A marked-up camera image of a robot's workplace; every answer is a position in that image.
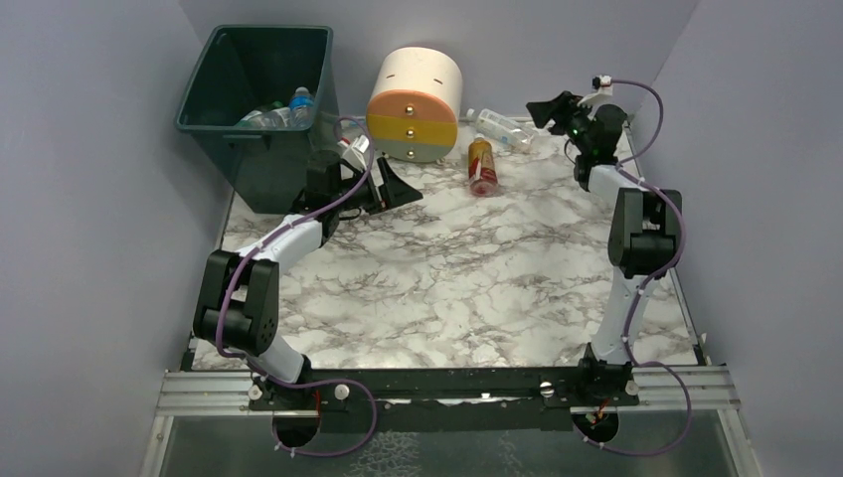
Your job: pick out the round pastel drawer cabinet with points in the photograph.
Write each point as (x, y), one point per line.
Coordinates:
(414, 108)

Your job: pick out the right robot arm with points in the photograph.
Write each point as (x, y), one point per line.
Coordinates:
(644, 236)

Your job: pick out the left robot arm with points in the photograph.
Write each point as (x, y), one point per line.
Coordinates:
(238, 304)

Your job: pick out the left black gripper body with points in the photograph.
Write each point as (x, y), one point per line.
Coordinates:
(380, 187)

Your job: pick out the amber tea bottle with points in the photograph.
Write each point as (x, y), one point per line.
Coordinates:
(483, 181)

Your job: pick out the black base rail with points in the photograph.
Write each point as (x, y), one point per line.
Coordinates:
(441, 400)

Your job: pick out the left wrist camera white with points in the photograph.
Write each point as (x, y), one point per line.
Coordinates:
(355, 148)

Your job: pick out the aluminium frame rail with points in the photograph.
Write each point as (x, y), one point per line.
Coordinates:
(228, 393)

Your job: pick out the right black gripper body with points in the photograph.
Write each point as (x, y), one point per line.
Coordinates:
(566, 109)

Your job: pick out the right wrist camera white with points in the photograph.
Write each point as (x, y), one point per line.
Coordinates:
(602, 89)

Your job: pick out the green label water bottle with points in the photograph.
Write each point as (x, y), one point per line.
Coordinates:
(270, 106)

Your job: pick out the white cap bottle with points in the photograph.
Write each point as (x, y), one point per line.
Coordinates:
(501, 128)

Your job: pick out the blue cap clear bottle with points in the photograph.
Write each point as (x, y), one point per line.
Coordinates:
(301, 107)

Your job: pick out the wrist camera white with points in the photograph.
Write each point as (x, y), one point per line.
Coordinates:
(602, 89)
(355, 148)

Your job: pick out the dark green plastic bin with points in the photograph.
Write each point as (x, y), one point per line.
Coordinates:
(240, 68)

